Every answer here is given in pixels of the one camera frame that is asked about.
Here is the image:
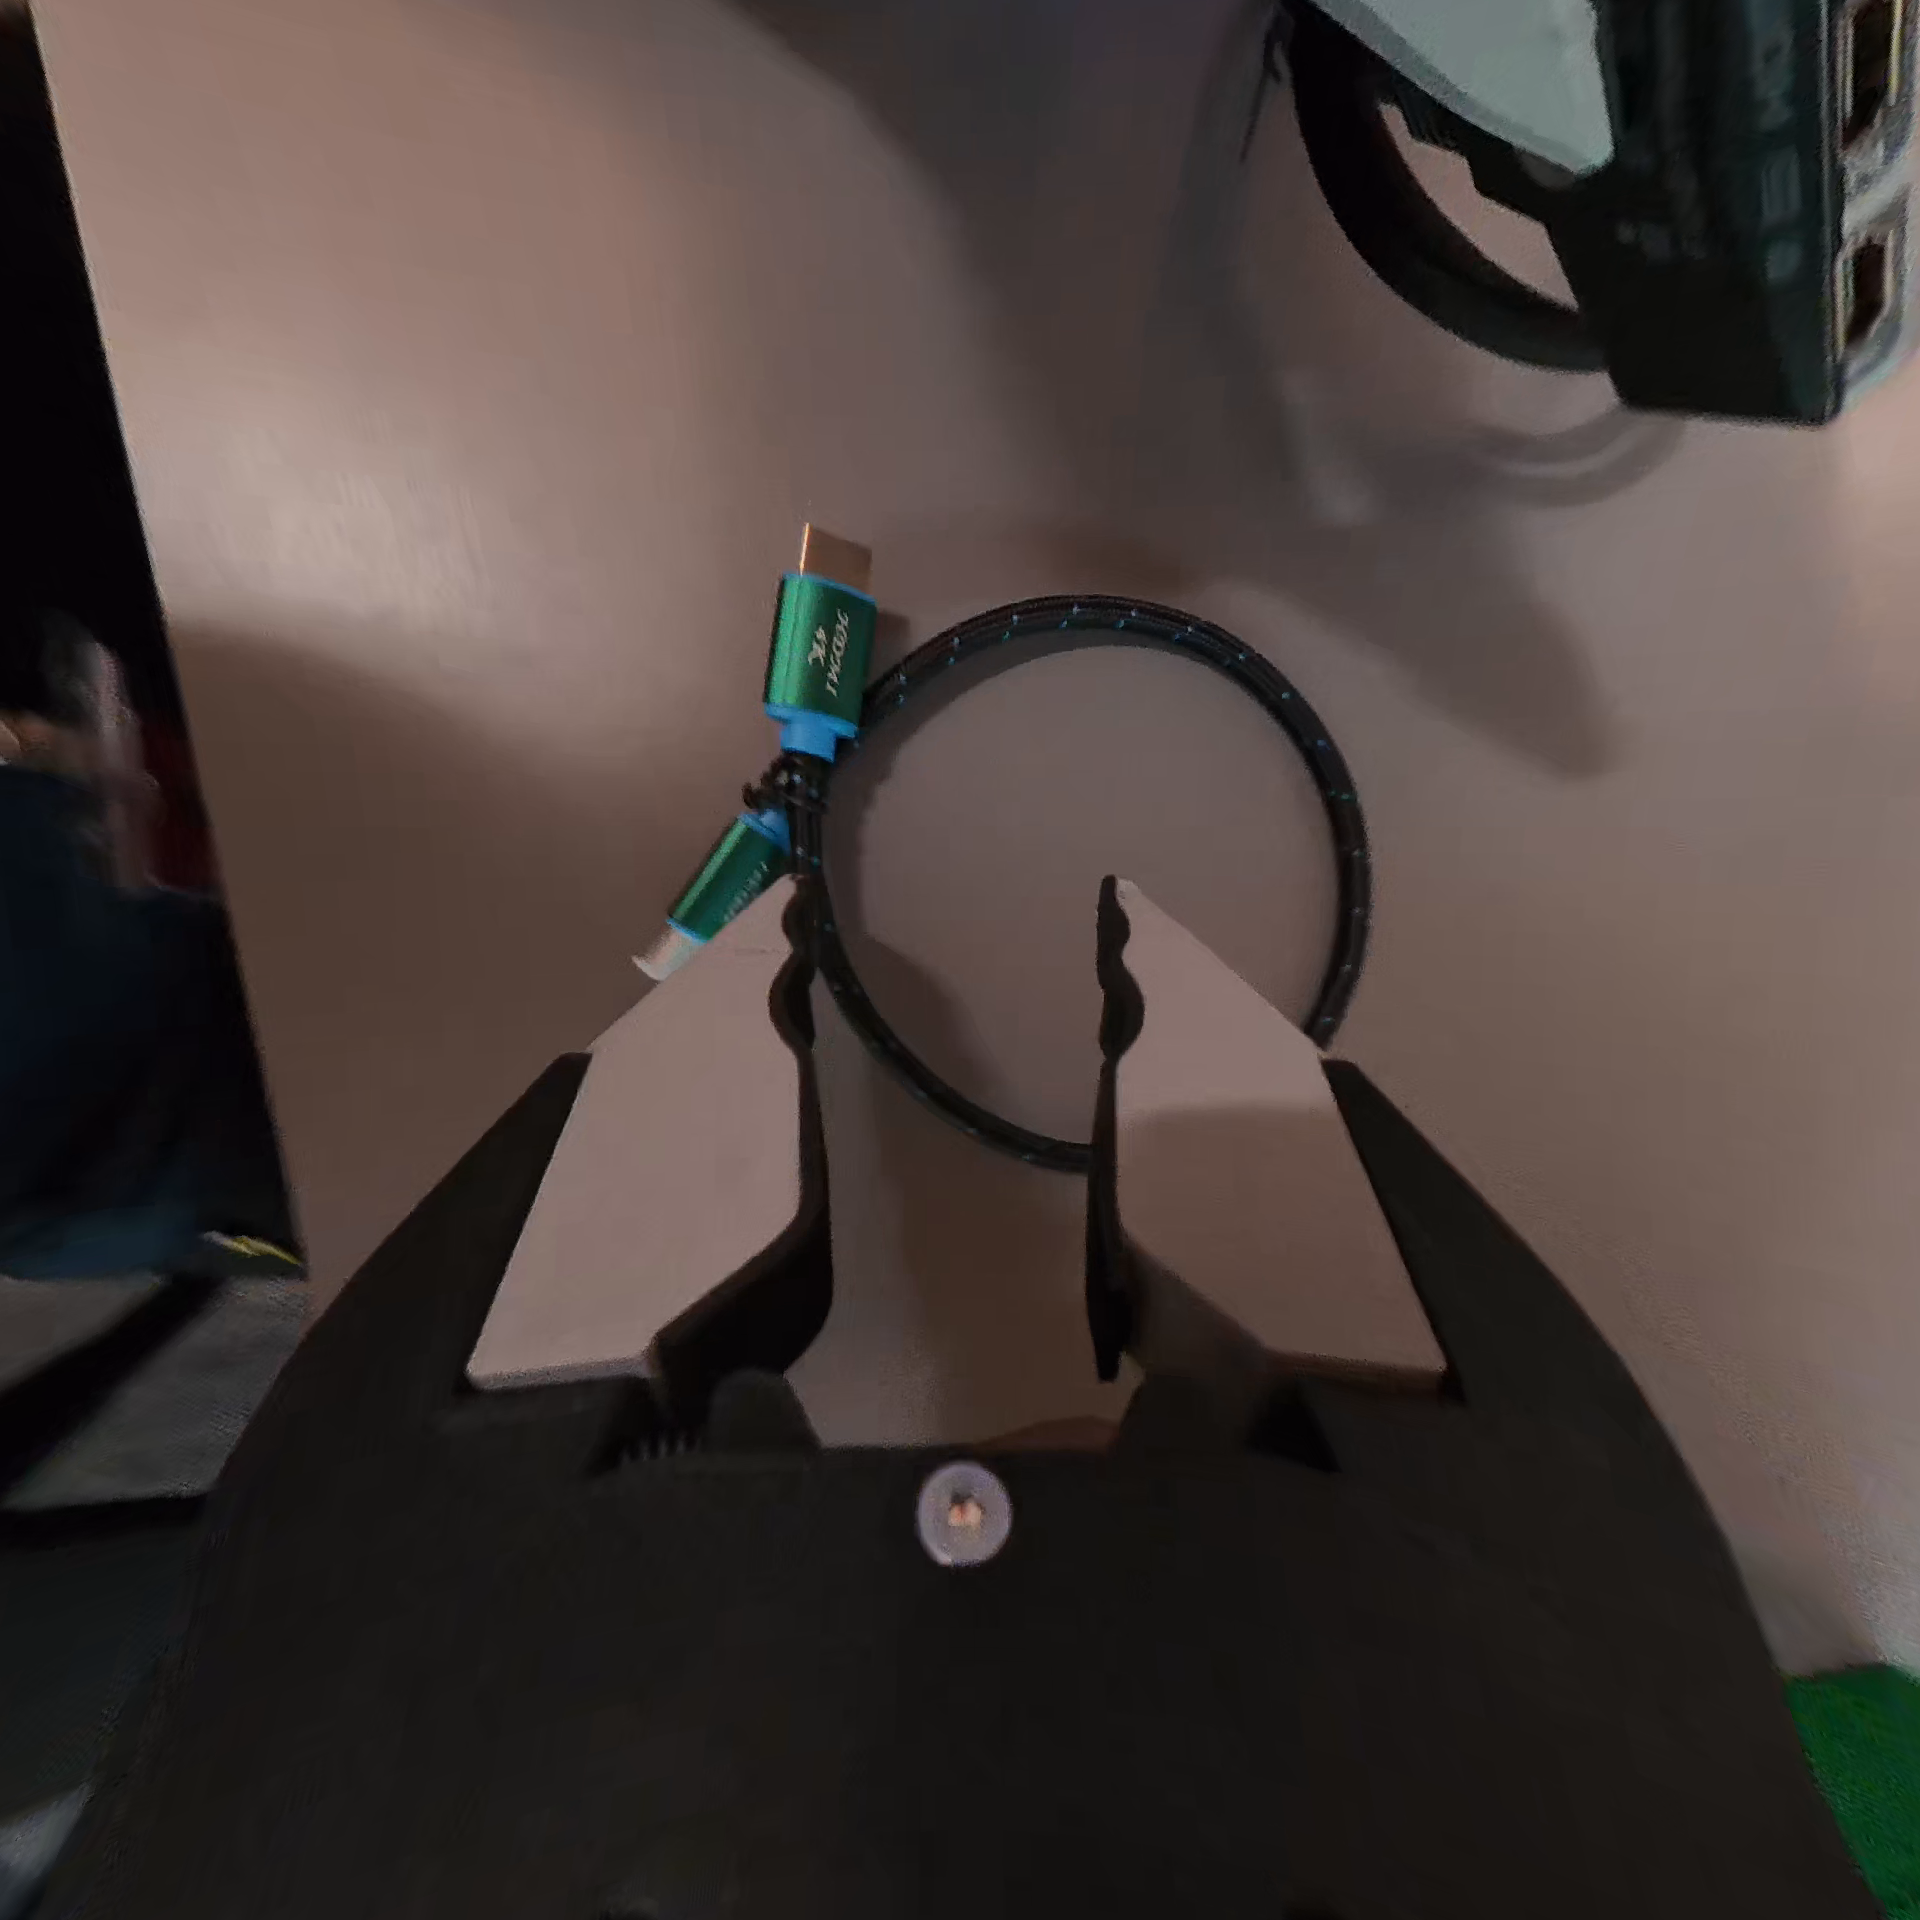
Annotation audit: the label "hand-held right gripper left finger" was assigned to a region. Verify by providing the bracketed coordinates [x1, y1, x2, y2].
[465, 875, 836, 1413]

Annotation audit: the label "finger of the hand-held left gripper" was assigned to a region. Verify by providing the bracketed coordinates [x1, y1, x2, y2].
[1302, 0, 1623, 177]

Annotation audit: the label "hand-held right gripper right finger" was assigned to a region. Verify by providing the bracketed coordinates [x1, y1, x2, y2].
[1082, 875, 1450, 1423]

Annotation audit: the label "brushed metal hub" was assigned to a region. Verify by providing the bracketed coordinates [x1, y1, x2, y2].
[1592, 0, 1920, 427]

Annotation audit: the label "black braided cable green plugs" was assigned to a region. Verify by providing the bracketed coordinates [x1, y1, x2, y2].
[630, 522, 1371, 1174]

